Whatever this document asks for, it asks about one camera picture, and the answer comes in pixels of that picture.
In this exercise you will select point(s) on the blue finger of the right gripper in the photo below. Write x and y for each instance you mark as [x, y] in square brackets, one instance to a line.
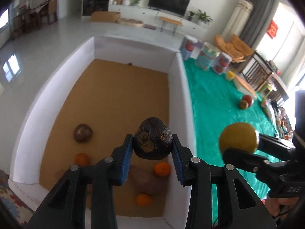
[246, 161]
[282, 149]

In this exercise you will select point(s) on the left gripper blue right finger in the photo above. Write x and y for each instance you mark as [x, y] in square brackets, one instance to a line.
[186, 170]

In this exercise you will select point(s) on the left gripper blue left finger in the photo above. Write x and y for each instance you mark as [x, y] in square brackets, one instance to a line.
[118, 164]

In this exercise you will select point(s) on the small orange tangerine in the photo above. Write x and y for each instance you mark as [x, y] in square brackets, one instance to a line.
[162, 169]

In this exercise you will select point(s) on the yellow-green pear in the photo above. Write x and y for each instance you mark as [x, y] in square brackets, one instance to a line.
[242, 136]

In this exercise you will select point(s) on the dark mangosteen large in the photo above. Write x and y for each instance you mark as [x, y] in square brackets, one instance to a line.
[153, 140]

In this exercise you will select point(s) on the orange tangerine table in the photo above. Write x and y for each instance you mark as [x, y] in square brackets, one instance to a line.
[144, 200]

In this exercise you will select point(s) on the green-brown round fruit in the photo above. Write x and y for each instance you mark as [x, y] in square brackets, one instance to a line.
[243, 105]

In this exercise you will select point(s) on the red apple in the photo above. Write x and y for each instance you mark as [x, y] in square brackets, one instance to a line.
[248, 99]

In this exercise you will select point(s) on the person's right hand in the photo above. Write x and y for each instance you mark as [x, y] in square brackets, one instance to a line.
[273, 204]

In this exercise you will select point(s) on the fruit bowl on side table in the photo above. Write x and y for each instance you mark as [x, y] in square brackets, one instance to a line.
[283, 124]

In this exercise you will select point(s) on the white plastic bag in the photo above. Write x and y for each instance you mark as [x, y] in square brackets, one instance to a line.
[267, 108]

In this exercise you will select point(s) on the flat white orange box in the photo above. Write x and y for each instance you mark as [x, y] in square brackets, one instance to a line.
[244, 87]

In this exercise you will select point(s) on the green satin tablecloth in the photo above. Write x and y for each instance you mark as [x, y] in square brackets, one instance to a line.
[219, 122]

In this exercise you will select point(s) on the dark wooden bench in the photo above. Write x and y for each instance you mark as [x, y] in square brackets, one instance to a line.
[258, 72]

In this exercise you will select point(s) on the yellow lidded small jar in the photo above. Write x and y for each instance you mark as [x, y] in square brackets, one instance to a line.
[230, 75]

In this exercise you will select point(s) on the red label tin right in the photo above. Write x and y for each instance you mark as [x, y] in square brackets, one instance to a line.
[221, 63]

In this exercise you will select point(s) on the red label tin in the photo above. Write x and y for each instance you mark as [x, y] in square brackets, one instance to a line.
[187, 46]
[221, 63]

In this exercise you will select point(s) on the orange lounge chair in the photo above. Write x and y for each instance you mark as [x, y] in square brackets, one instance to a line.
[235, 48]

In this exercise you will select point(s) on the floral sofa cover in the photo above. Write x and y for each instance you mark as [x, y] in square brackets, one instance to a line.
[17, 210]

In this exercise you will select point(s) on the clear glass jar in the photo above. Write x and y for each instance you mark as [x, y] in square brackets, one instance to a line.
[207, 56]

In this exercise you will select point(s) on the red label tin left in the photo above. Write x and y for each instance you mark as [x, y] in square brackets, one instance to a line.
[187, 46]

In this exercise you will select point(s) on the standing air conditioner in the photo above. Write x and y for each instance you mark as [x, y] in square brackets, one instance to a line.
[237, 20]

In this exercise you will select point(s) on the wooden stool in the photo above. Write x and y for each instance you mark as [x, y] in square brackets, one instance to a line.
[175, 23]

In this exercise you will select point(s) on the potted plant right of tv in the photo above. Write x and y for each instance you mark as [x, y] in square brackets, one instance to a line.
[203, 17]

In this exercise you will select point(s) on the grey curtain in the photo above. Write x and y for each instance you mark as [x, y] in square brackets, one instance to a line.
[259, 19]

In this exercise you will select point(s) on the brown cardboard box floor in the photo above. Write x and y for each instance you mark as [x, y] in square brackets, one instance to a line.
[105, 16]

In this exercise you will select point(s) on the black television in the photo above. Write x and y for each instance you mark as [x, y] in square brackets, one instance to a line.
[177, 7]

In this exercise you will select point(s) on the red wall hanging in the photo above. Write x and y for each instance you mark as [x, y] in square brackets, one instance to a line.
[272, 30]

